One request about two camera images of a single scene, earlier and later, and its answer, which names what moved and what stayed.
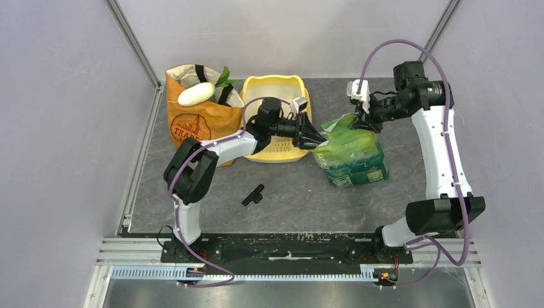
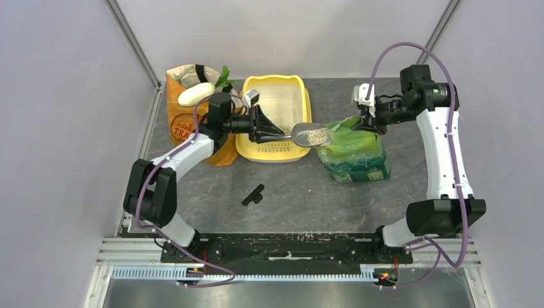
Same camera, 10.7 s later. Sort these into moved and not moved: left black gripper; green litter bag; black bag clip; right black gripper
Moved: left black gripper
Not moved: black bag clip; green litter bag; right black gripper
